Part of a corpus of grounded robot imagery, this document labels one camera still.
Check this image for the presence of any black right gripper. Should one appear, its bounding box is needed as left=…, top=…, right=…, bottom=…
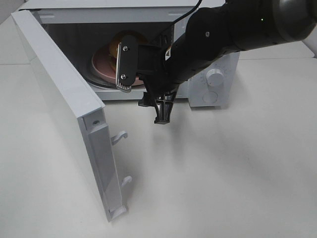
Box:
left=138, top=43, right=196, bottom=124

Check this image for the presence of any white round door button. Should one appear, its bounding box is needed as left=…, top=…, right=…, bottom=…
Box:
left=203, top=92, right=218, bottom=104

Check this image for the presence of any pink round plate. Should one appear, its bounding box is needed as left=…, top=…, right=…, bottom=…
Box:
left=91, top=44, right=146, bottom=87

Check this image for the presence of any white round knob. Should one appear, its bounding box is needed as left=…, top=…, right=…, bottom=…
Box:
left=206, top=68, right=224, bottom=87

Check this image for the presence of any burger with lettuce and cheese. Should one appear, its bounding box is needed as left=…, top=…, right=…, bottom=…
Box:
left=109, top=30, right=148, bottom=59

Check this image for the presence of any white microwave door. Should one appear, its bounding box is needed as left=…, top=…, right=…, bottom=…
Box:
left=12, top=10, right=132, bottom=221

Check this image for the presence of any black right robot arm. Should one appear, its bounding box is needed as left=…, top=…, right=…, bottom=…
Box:
left=138, top=0, right=317, bottom=124

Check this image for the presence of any white microwave oven body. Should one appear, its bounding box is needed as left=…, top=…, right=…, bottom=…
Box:
left=16, top=0, right=192, bottom=101

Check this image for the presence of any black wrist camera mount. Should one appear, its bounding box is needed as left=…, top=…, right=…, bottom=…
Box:
left=115, top=35, right=161, bottom=93

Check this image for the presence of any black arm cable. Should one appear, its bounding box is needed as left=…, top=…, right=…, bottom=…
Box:
left=153, top=0, right=204, bottom=45

